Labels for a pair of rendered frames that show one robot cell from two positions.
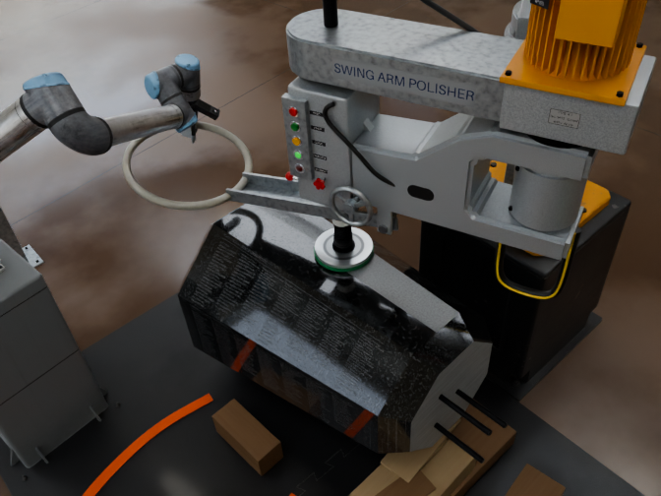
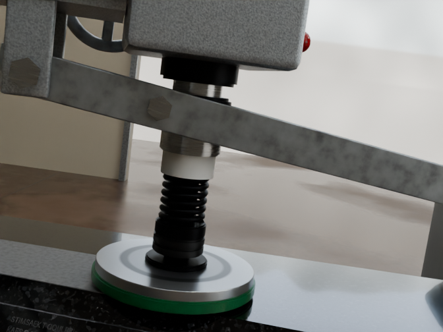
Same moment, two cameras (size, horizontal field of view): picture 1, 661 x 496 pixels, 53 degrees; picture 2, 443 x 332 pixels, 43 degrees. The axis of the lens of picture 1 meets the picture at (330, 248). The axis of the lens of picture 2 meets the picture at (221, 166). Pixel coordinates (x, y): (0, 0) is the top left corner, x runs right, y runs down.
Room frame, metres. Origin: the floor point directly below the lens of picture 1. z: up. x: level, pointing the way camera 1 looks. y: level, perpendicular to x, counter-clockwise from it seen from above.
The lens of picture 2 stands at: (2.33, -0.52, 1.08)
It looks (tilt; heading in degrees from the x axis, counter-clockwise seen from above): 8 degrees down; 137
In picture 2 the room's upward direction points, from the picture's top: 8 degrees clockwise
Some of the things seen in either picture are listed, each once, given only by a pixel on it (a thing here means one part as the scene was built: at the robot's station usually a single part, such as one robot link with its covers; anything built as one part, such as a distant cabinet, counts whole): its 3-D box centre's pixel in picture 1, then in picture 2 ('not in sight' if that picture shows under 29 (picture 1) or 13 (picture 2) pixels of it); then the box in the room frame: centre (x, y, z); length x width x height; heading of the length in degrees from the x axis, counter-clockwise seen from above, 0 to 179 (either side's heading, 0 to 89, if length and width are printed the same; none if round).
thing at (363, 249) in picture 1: (343, 246); (175, 265); (1.76, -0.05, 0.83); 0.21 x 0.21 x 0.01
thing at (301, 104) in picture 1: (299, 138); not in sight; (1.70, 0.07, 1.35); 0.08 x 0.03 x 0.28; 59
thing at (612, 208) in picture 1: (513, 266); not in sight; (2.04, -0.81, 0.37); 0.66 x 0.66 x 0.74; 39
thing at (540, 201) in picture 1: (548, 184); not in sight; (1.42, -0.61, 1.32); 0.19 x 0.19 x 0.20
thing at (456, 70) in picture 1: (449, 74); not in sight; (1.58, -0.35, 1.60); 0.96 x 0.25 x 0.17; 59
